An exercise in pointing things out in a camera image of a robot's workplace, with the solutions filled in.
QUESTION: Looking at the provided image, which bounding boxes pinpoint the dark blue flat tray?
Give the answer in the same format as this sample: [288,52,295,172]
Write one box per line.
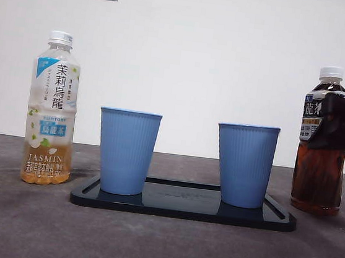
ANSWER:
[68,169,300,233]

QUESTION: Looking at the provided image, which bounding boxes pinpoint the jasmine tea bottle white label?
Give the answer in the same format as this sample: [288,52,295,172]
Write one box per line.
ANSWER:
[19,28,87,189]

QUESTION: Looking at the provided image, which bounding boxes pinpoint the light blue ribbed cup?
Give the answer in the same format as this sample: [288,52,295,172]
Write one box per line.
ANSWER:
[90,106,164,199]
[209,121,282,212]

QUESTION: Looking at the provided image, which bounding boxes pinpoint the dark oolong tea bottle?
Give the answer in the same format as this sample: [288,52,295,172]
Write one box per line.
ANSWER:
[289,62,345,218]

